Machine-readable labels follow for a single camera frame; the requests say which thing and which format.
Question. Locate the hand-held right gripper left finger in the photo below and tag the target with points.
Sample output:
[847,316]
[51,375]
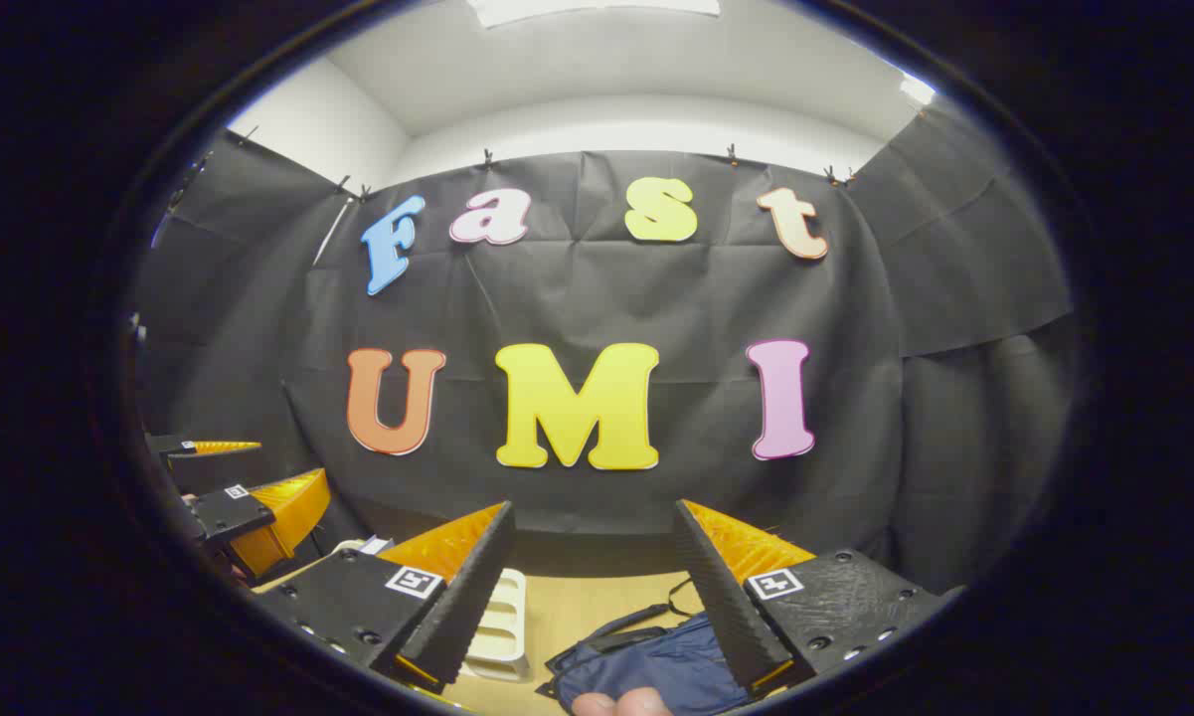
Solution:
[462,607]

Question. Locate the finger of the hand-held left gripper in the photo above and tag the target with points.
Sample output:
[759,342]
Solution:
[174,446]
[229,512]

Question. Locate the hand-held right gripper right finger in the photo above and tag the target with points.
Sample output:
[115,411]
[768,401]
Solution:
[721,607]

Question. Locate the white plastic bookshelf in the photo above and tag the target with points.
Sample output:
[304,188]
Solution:
[502,626]

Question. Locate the navy blue schoolbag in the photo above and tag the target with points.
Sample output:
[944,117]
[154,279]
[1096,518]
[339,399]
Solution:
[656,661]

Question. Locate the small ceiling light panel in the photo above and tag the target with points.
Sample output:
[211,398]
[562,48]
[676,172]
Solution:
[918,89]

